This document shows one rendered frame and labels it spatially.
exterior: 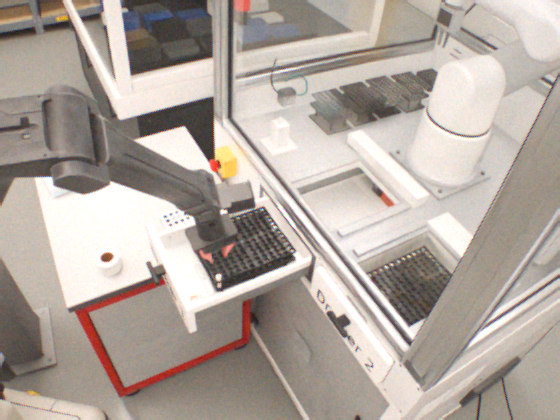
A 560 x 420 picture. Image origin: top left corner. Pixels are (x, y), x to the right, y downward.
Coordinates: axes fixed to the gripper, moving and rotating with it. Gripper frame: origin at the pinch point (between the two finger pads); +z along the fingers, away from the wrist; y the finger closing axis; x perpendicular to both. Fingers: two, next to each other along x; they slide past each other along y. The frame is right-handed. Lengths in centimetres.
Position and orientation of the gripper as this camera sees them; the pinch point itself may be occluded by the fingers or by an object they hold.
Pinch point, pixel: (217, 256)
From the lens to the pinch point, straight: 105.5
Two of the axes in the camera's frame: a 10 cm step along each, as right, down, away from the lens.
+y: 8.9, -3.7, 2.7
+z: 0.5, 6.6, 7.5
